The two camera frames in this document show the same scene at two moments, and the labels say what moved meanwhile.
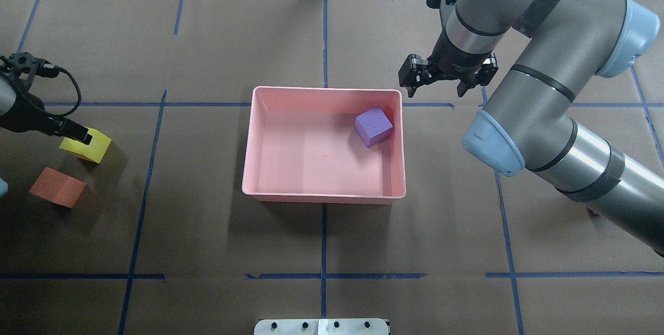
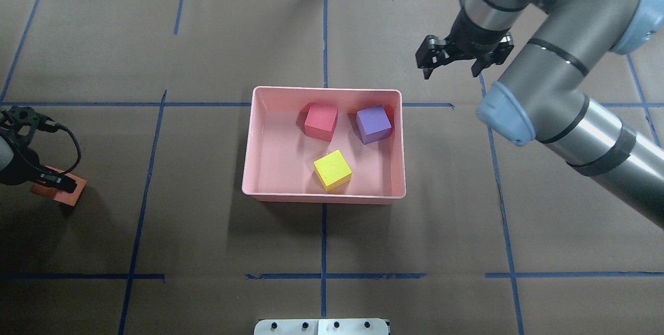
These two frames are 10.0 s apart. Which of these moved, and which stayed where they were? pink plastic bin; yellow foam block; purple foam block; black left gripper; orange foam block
Moved: yellow foam block; black left gripper
Stayed: purple foam block; orange foam block; pink plastic bin
